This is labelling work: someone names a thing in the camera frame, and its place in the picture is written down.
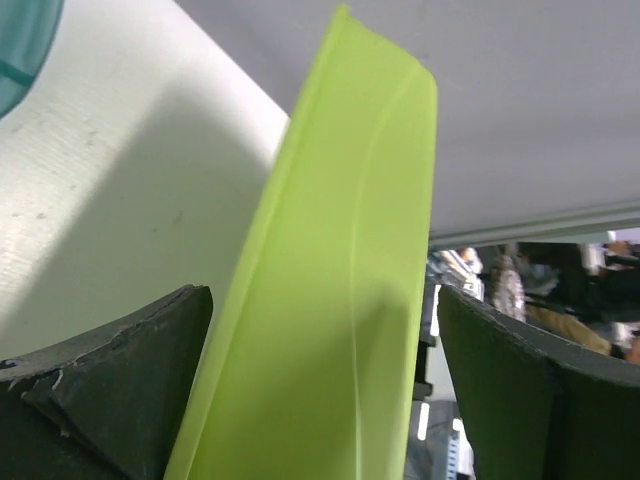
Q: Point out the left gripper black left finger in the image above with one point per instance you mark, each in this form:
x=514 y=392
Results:
x=108 y=403

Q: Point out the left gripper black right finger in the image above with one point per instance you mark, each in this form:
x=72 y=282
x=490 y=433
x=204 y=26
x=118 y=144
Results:
x=534 y=405

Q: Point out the lime green plastic tub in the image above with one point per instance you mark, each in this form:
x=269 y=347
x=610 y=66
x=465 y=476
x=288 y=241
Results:
x=309 y=371

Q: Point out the teal translucent plastic tray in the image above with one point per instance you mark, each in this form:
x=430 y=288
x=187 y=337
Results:
x=28 y=28

